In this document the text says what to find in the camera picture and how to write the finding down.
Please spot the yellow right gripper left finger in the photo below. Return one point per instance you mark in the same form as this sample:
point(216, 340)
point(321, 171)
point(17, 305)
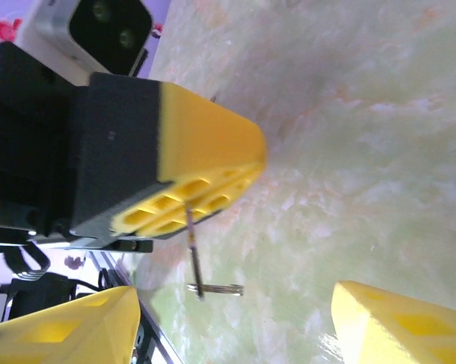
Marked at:
point(72, 333)

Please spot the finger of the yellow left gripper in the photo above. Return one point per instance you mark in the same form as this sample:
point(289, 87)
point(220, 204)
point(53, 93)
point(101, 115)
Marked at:
point(212, 206)
point(205, 129)

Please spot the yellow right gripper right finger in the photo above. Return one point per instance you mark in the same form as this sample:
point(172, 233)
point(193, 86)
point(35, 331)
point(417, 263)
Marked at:
point(402, 330)

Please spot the small metal key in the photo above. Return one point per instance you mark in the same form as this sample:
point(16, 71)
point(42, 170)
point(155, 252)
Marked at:
point(194, 258)

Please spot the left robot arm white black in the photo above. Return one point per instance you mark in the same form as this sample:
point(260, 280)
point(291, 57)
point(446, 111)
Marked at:
point(41, 295)

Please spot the aluminium side rail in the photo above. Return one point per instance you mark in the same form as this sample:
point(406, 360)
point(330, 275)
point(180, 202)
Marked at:
point(163, 341)

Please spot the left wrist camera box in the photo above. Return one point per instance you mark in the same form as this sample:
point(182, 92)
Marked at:
point(106, 30)

